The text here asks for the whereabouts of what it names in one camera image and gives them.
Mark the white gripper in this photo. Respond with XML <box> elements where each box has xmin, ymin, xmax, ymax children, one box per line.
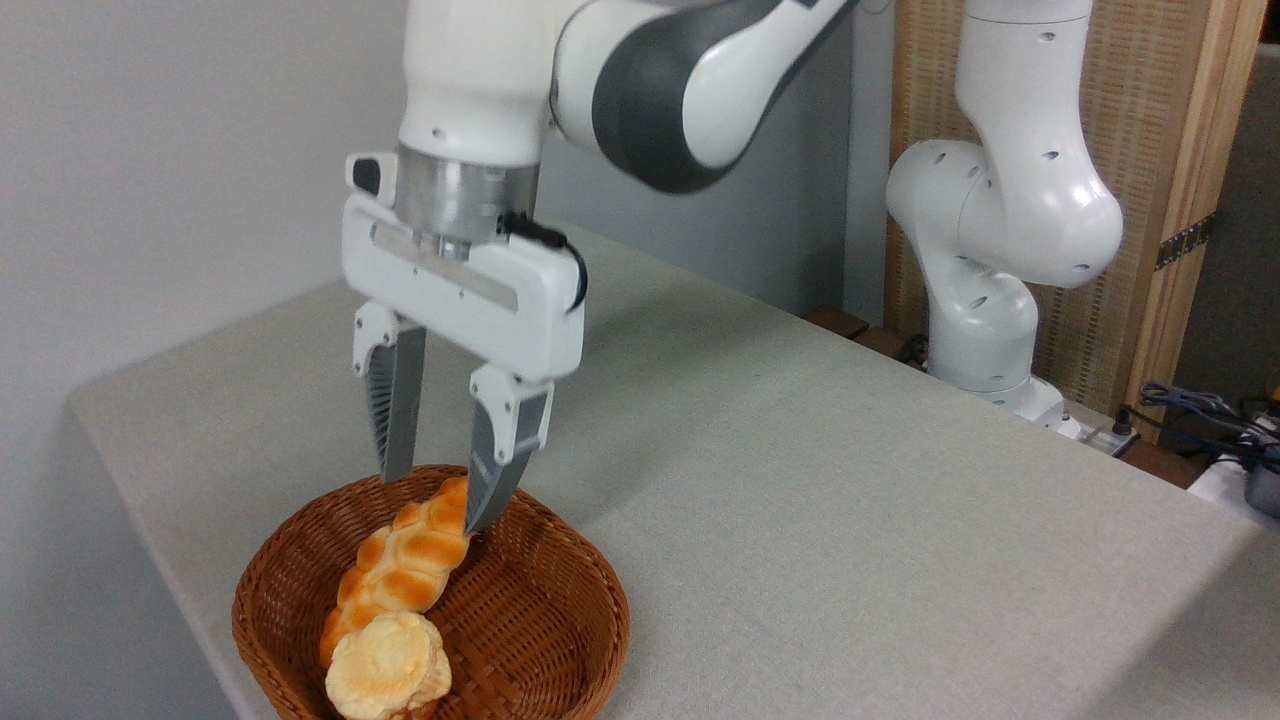
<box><xmin>341</xmin><ymin>194</ymin><xmax>587</xmax><ymax>537</ymax></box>

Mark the round flower-shaped bread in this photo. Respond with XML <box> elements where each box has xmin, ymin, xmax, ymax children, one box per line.
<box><xmin>325</xmin><ymin>611</ymin><xmax>453</xmax><ymax>720</ymax></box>

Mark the braided bread loaf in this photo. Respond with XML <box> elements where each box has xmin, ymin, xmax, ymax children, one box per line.
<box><xmin>318</xmin><ymin>476</ymin><xmax>473</xmax><ymax>671</ymax></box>

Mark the brown wicker basket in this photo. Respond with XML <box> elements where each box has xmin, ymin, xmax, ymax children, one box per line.
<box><xmin>232</xmin><ymin>464</ymin><xmax>631</xmax><ymax>720</ymax></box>

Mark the metal screen hinge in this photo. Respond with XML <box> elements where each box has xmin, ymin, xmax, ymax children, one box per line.
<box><xmin>1155</xmin><ymin>214</ymin><xmax>1216</xmax><ymax>272</ymax></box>

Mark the white box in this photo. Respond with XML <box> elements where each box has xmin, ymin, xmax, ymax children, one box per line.
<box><xmin>1187</xmin><ymin>452</ymin><xmax>1280</xmax><ymax>533</ymax></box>

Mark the grey container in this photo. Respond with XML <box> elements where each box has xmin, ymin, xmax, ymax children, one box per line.
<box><xmin>1245</xmin><ymin>462</ymin><xmax>1280</xmax><ymax>520</ymax></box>

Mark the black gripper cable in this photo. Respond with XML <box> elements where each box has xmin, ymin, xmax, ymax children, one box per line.
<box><xmin>500</xmin><ymin>211</ymin><xmax>590</xmax><ymax>314</ymax></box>

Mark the blue cable bundle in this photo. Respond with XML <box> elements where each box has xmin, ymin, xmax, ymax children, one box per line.
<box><xmin>1138</xmin><ymin>381</ymin><xmax>1280</xmax><ymax>463</ymax></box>

